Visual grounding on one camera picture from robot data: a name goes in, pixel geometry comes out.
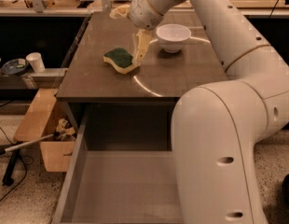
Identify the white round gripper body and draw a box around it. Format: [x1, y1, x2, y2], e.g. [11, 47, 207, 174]
[129, 0, 163, 30]

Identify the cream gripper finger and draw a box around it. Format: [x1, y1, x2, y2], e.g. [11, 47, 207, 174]
[133, 29, 152, 64]
[109, 5, 130, 20]

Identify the green and yellow sponge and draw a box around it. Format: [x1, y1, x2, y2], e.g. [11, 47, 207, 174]
[103, 48, 139, 74]

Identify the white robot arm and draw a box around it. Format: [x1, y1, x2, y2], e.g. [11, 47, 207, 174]
[110, 0, 289, 224]

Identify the grey open top drawer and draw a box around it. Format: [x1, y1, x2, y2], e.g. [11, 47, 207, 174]
[52, 105, 183, 224]

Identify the white ceramic bowl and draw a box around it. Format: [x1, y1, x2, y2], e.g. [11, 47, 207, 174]
[156, 24, 191, 53]

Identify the grey cabinet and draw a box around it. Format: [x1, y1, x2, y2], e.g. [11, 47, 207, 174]
[56, 11, 229, 133]

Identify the white paper cup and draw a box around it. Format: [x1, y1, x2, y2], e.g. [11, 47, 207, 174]
[26, 52, 45, 73]

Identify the blue plate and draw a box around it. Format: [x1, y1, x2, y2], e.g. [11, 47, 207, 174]
[1, 58, 29, 76]

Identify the crumpled paper in box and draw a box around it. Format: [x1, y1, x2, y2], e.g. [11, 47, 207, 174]
[55, 119, 76, 141]

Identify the wooden box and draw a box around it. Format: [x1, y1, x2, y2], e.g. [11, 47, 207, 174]
[14, 89, 76, 172]

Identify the silver metal rod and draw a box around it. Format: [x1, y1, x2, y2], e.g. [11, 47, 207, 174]
[0, 132, 60, 156]

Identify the black stand leg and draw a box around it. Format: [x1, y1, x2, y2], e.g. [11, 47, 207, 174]
[2, 149, 20, 187]

